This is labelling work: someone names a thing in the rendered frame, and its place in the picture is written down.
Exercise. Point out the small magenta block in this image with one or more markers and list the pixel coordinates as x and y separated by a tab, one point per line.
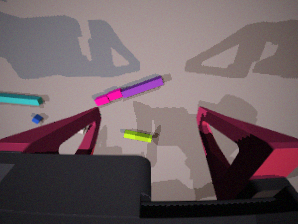
102	99
115	94

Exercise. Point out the lime green rod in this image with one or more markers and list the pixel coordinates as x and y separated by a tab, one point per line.
138	136

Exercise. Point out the small blue cube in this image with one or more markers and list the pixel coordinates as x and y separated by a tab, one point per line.
37	119

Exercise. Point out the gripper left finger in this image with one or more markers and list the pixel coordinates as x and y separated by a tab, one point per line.
47	139

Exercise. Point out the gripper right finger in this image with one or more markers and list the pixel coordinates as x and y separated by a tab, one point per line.
263	153

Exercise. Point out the turquoise rod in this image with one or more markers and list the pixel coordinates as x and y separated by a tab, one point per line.
20	99

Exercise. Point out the purple rod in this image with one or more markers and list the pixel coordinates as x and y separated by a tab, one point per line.
143	86

